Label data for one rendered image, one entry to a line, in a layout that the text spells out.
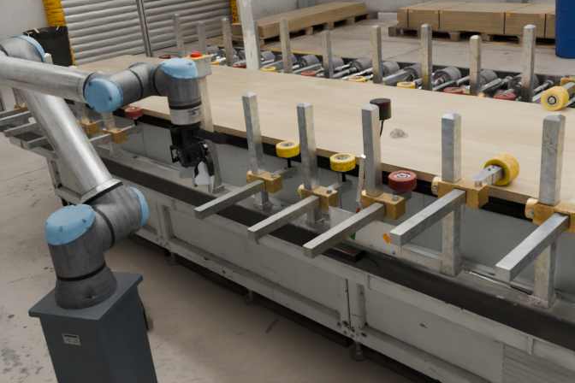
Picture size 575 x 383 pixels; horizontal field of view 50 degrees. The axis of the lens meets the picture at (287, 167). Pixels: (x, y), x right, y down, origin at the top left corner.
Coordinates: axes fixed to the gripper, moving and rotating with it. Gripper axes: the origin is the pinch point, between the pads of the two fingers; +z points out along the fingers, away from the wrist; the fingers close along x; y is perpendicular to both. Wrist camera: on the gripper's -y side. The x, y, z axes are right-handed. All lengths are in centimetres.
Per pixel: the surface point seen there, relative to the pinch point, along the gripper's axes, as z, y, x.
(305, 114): -14.5, -32.3, 9.9
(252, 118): -9.4, -31.3, -15.0
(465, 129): 4, -90, 28
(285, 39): -11, -134, -114
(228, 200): 12.8, -14.2, -10.2
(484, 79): 11, -178, -19
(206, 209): 12.5, -5.1, -9.6
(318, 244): 7.9, -5.7, 40.4
